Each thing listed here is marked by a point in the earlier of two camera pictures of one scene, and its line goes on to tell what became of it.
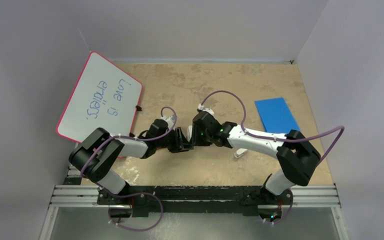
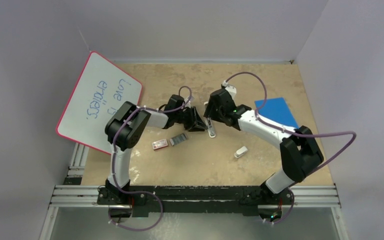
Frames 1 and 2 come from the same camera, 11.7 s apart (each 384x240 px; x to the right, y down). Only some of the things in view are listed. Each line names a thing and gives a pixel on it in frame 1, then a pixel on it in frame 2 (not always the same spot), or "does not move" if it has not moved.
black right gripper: x=195 y=139 to x=210 y=113
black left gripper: x=179 y=140 to x=194 y=123
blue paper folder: x=276 y=115 does not move
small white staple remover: x=240 y=152 does not move
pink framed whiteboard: x=103 y=95 does not move
